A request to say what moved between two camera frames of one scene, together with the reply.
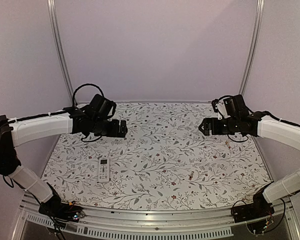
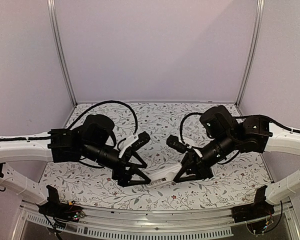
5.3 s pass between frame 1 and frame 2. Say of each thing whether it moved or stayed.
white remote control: moved
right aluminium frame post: stayed
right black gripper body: moved
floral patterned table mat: stayed
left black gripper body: moved
